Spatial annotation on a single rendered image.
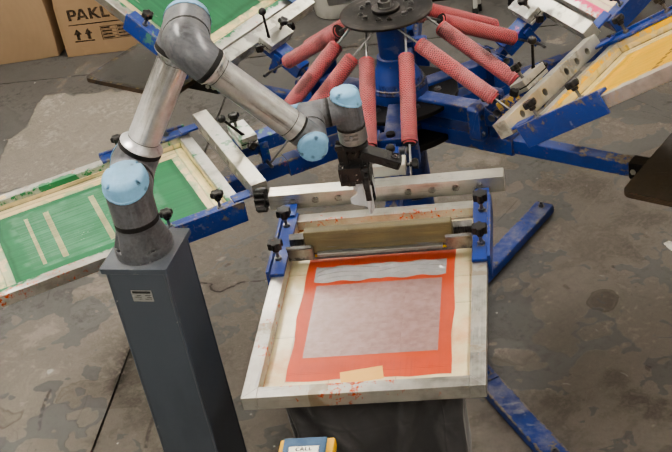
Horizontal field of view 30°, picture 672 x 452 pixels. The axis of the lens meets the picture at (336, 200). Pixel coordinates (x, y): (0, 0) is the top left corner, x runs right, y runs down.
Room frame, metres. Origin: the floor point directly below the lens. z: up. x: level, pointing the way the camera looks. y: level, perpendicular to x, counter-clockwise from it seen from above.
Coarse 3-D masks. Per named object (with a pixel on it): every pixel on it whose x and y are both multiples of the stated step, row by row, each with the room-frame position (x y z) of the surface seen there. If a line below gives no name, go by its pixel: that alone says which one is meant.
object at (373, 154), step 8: (368, 144) 2.87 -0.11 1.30; (360, 152) 2.83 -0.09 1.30; (368, 152) 2.83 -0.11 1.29; (376, 152) 2.84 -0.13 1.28; (384, 152) 2.85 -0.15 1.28; (392, 152) 2.85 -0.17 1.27; (368, 160) 2.83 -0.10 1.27; (376, 160) 2.82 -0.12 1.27; (384, 160) 2.82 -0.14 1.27; (392, 160) 2.82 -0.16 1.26; (400, 160) 2.83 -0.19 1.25; (392, 168) 2.82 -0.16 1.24
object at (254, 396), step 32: (320, 224) 3.03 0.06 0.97; (480, 288) 2.57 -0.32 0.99; (480, 320) 2.44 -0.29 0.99; (256, 352) 2.49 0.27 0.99; (480, 352) 2.32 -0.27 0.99; (256, 384) 2.36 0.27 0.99; (320, 384) 2.32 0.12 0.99; (352, 384) 2.29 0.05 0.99; (384, 384) 2.27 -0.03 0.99; (416, 384) 2.25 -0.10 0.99; (448, 384) 2.23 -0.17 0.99; (480, 384) 2.21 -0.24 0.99
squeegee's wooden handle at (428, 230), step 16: (352, 224) 2.87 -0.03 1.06; (368, 224) 2.85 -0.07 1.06; (384, 224) 2.84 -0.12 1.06; (400, 224) 2.82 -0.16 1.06; (416, 224) 2.81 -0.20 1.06; (432, 224) 2.80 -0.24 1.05; (448, 224) 2.79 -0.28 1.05; (304, 240) 2.88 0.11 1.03; (320, 240) 2.87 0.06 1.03; (336, 240) 2.86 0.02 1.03; (352, 240) 2.85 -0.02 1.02; (368, 240) 2.84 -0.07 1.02; (384, 240) 2.83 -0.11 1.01; (400, 240) 2.82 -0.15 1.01; (416, 240) 2.81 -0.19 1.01; (432, 240) 2.80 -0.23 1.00
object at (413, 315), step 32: (384, 256) 2.84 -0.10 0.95; (416, 256) 2.81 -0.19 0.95; (448, 256) 2.78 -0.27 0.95; (384, 288) 2.70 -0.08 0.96; (416, 288) 2.67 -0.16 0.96; (448, 288) 2.64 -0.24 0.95; (384, 320) 2.56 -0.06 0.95; (416, 320) 2.53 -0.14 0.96; (448, 320) 2.51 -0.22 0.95; (384, 352) 2.43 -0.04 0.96; (416, 352) 2.41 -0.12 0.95; (448, 352) 2.38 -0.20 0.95
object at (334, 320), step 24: (312, 264) 2.87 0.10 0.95; (336, 264) 2.85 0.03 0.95; (360, 264) 2.83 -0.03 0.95; (312, 288) 2.76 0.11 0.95; (336, 288) 2.74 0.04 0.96; (360, 288) 2.72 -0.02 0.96; (312, 312) 2.65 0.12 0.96; (336, 312) 2.63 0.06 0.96; (360, 312) 2.61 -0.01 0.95; (312, 336) 2.55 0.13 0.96; (336, 336) 2.53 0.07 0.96; (360, 336) 2.51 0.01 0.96; (312, 360) 2.46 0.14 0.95; (336, 360) 2.44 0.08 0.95; (360, 360) 2.42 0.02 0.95
